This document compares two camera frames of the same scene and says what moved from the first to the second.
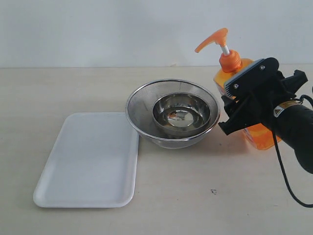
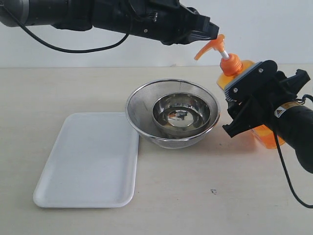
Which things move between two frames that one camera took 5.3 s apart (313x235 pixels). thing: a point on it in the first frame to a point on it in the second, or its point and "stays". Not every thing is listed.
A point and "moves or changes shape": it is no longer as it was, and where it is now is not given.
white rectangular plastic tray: (94, 164) stays
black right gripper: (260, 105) stays
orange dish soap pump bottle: (231, 63) moves or changes shape
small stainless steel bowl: (181, 112) stays
